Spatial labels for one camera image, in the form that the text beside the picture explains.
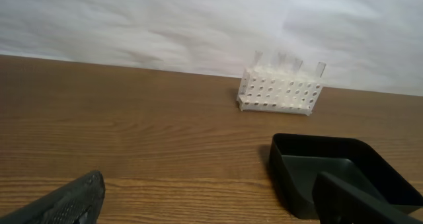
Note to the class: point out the white test tube rack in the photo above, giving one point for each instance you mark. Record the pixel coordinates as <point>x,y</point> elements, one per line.
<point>281,95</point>

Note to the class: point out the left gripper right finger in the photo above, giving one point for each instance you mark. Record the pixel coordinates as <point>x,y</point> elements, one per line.
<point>343,204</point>

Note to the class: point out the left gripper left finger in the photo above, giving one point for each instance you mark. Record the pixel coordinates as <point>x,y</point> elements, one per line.
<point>69,201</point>

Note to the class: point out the black tray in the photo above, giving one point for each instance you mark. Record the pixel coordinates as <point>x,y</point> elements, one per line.
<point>330,148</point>

